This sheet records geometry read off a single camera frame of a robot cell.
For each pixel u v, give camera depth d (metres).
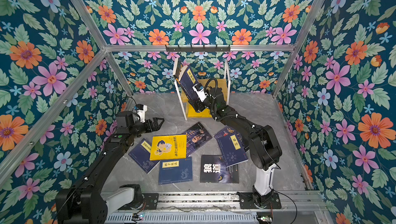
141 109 0.73
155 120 0.73
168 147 0.90
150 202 0.74
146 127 0.72
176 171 0.82
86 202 0.38
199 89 0.73
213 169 0.82
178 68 0.77
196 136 0.96
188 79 0.82
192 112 1.04
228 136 0.95
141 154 0.88
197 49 0.92
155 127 0.72
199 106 0.77
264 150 0.51
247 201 0.73
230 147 0.89
